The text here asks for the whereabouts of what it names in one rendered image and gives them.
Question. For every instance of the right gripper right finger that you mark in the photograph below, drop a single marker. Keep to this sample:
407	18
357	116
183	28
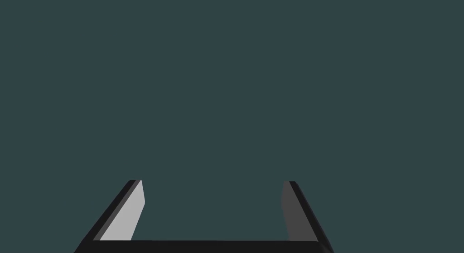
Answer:
299	216

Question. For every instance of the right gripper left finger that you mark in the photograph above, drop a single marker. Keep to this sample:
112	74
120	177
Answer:
123	216

